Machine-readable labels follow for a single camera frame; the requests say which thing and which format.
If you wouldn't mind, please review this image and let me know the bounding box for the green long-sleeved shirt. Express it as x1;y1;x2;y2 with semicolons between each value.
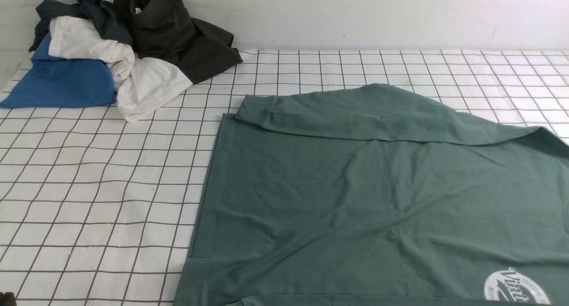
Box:
173;85;569;306

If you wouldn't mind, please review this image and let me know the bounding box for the white garment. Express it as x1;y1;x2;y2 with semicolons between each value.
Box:
48;16;192;122

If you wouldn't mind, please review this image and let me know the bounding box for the dark olive garment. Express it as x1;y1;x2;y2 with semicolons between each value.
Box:
112;0;243;84

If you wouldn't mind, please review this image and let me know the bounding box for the white grid-patterned tablecloth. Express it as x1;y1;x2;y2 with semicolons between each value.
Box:
0;49;569;306

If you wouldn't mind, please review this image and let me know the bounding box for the dark navy garment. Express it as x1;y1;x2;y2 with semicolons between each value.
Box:
28;0;134;52

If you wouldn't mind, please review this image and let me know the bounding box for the blue garment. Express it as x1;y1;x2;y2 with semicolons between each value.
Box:
0;34;116;109

